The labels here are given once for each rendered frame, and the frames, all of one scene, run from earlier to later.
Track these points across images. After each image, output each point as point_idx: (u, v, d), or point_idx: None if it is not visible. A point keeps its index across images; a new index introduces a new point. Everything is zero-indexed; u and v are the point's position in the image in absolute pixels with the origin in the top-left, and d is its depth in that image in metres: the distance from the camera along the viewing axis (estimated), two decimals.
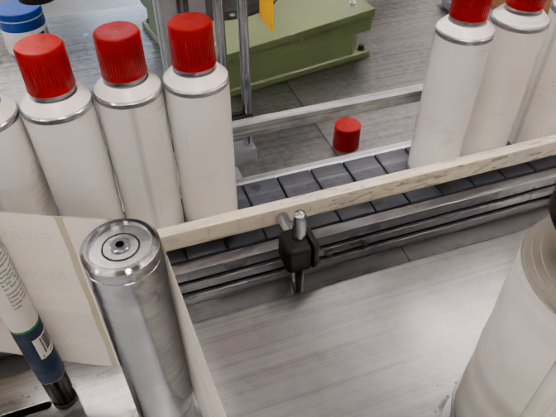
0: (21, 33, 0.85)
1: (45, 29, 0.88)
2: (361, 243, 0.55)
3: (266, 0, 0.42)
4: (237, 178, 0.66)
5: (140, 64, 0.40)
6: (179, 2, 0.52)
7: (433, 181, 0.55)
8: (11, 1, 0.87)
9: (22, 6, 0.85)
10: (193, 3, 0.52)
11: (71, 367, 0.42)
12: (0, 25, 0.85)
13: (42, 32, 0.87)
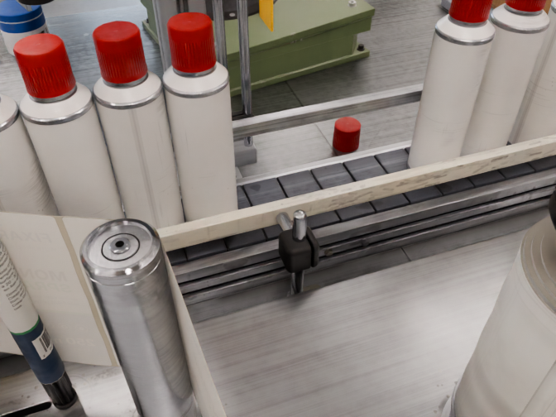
0: (21, 33, 0.85)
1: (45, 29, 0.88)
2: (361, 243, 0.55)
3: (266, 0, 0.42)
4: (237, 178, 0.66)
5: (140, 64, 0.40)
6: (179, 2, 0.52)
7: (433, 181, 0.55)
8: (11, 1, 0.87)
9: (22, 6, 0.85)
10: (193, 3, 0.52)
11: (71, 367, 0.42)
12: (0, 25, 0.85)
13: (42, 32, 0.87)
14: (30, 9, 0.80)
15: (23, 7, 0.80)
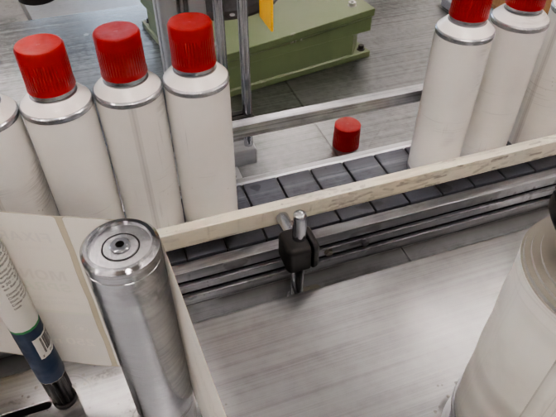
0: None
1: None
2: (361, 243, 0.55)
3: (266, 0, 0.42)
4: (237, 178, 0.66)
5: (140, 64, 0.40)
6: (179, 2, 0.52)
7: (433, 181, 0.55)
8: None
9: None
10: (193, 3, 0.52)
11: (71, 367, 0.42)
12: None
13: None
14: None
15: None
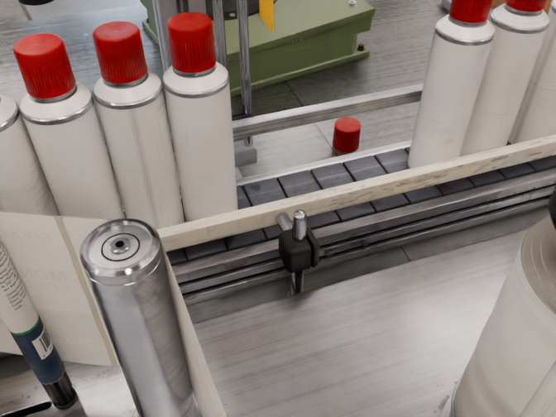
0: None
1: None
2: (361, 243, 0.55)
3: (266, 0, 0.42)
4: (237, 178, 0.66)
5: (140, 64, 0.40)
6: (179, 2, 0.52)
7: (433, 181, 0.55)
8: None
9: None
10: (193, 3, 0.52)
11: (71, 367, 0.42)
12: None
13: None
14: None
15: None
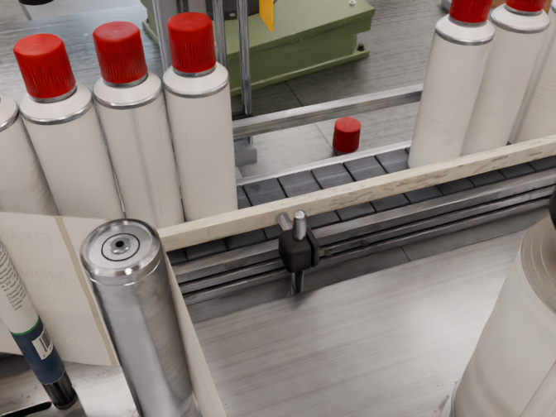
0: None
1: None
2: (361, 243, 0.55)
3: (266, 0, 0.42)
4: (237, 178, 0.66)
5: (140, 64, 0.40)
6: (179, 2, 0.52)
7: (433, 181, 0.55)
8: None
9: None
10: (193, 3, 0.52)
11: (71, 367, 0.42)
12: None
13: None
14: None
15: None
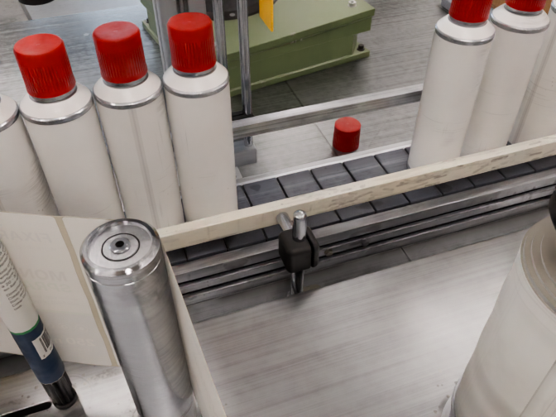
0: None
1: None
2: (361, 243, 0.55)
3: (266, 0, 0.42)
4: (237, 178, 0.66)
5: (140, 64, 0.40)
6: (179, 2, 0.52)
7: (433, 181, 0.55)
8: None
9: None
10: (193, 3, 0.52)
11: (71, 367, 0.42)
12: None
13: None
14: None
15: None
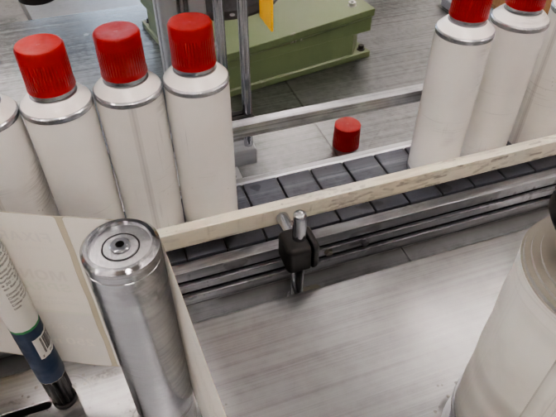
0: None
1: None
2: (361, 243, 0.55)
3: (266, 0, 0.42)
4: (237, 178, 0.66)
5: (140, 64, 0.40)
6: (179, 2, 0.52)
7: (433, 181, 0.55)
8: None
9: None
10: (193, 3, 0.52)
11: (71, 367, 0.42)
12: None
13: None
14: None
15: None
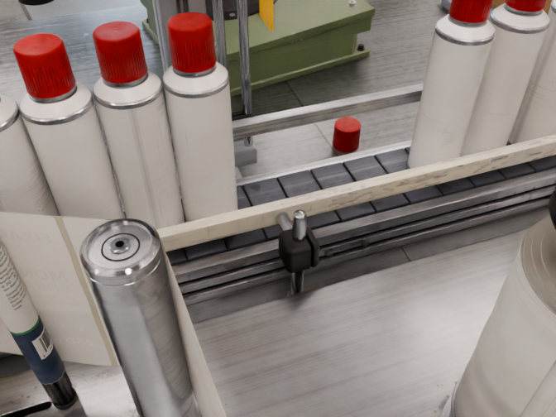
0: None
1: None
2: (361, 243, 0.55)
3: (266, 0, 0.42)
4: (237, 178, 0.66)
5: (140, 64, 0.40)
6: (179, 2, 0.52)
7: (433, 181, 0.55)
8: None
9: None
10: (193, 3, 0.52)
11: (71, 367, 0.42)
12: None
13: None
14: None
15: None
